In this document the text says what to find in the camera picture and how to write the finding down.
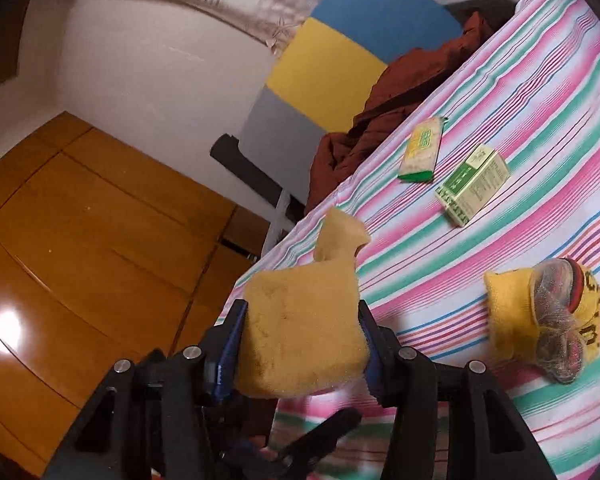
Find yellow pouch with mesh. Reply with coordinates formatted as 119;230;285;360
483;258;600;385

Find green white small box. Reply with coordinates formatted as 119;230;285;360
436;144;510;226

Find wooden wardrobe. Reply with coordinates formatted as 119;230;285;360
0;113;268;477

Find striped pink green bedsheet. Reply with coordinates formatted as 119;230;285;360
220;0;600;480

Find dark red jacket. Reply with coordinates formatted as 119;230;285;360
304;11;493;212

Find grey yellow blue chair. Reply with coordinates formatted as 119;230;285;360
210;0;520;256

